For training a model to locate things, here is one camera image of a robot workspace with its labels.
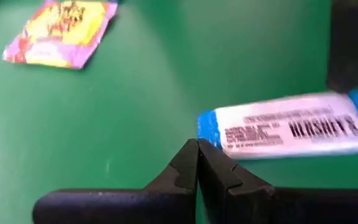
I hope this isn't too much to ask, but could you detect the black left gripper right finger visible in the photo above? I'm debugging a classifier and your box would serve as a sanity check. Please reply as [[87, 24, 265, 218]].
[[198, 139, 358, 224]]

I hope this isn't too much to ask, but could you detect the green table mat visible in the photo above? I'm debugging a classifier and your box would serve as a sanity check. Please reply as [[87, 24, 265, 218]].
[[0, 0, 358, 224]]

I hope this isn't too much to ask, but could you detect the white blue Hershey's bar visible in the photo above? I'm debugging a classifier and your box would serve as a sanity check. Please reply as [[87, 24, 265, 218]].
[[196, 86, 358, 160]]

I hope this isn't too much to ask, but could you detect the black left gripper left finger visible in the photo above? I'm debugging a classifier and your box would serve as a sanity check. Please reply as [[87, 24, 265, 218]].
[[32, 139, 199, 224]]

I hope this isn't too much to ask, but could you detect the yellow Sour Patch candy packet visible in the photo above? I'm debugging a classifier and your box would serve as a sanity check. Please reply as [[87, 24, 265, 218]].
[[1, 0, 119, 70]]

